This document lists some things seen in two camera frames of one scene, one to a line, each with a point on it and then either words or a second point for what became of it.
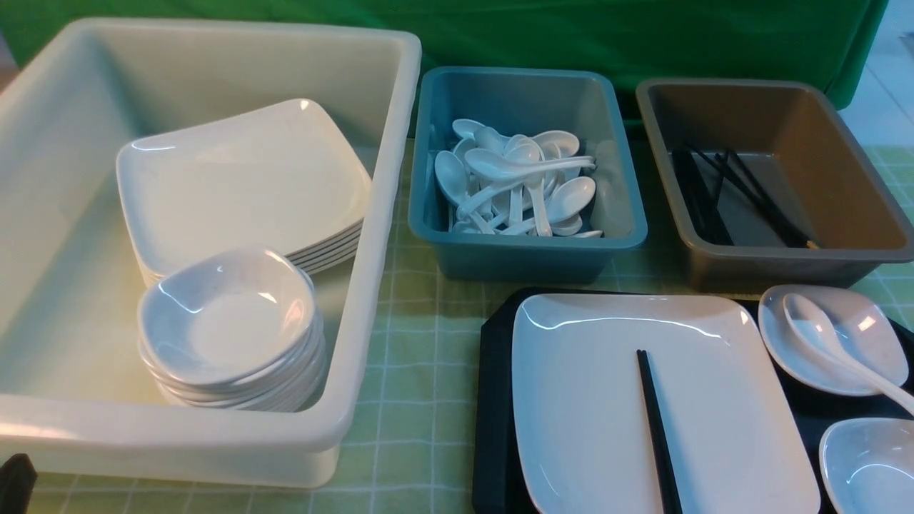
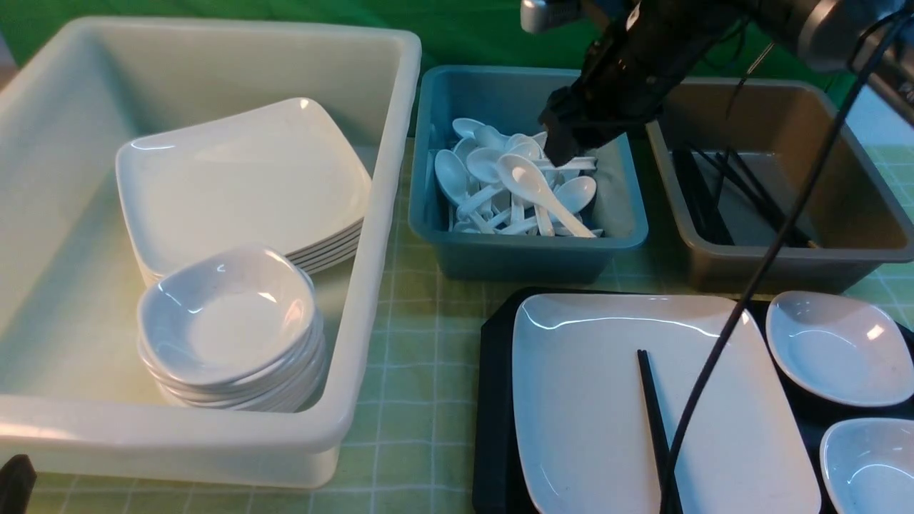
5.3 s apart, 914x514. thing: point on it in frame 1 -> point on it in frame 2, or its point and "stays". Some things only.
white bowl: [866, 326] stays
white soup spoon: [817, 328] -> [526, 179]
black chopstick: [666, 472] stays
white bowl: [867, 465] stays
